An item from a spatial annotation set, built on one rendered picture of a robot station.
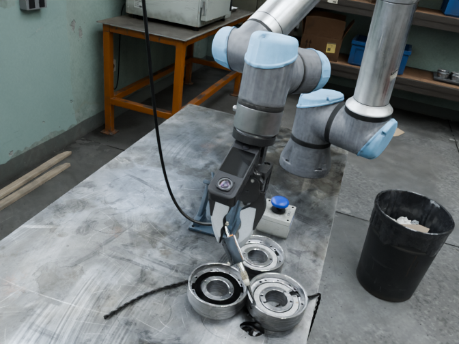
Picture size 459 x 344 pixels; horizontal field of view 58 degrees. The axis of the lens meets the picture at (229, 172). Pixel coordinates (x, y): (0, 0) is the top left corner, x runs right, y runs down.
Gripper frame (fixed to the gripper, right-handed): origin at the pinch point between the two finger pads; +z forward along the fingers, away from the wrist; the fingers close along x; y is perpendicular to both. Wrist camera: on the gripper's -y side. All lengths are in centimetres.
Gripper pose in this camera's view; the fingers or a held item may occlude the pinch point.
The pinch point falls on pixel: (228, 240)
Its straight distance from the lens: 74.9
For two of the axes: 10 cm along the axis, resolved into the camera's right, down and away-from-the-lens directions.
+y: 3.2, -3.1, 9.0
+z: -1.8, 9.1, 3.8
